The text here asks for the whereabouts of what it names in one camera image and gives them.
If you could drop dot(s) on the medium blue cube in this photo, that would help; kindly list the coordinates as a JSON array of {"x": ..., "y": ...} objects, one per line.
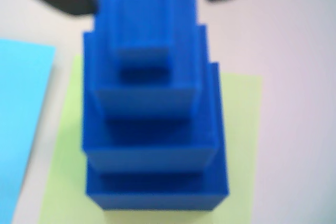
[{"x": 147, "y": 155}]

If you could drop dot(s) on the green paper square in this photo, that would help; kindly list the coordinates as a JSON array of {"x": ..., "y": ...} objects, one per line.
[{"x": 241, "y": 129}]

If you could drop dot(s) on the small blue cube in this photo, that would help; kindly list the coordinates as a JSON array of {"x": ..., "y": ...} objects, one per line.
[{"x": 147, "y": 98}]

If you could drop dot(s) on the large blue cube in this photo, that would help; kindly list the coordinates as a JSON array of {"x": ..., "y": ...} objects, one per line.
[{"x": 157, "y": 197}]

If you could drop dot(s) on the light blue paper square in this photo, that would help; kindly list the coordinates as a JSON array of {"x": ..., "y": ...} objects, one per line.
[{"x": 21, "y": 103}]

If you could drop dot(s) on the tiny blue cube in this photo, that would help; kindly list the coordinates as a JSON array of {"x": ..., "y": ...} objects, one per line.
[{"x": 143, "y": 58}]

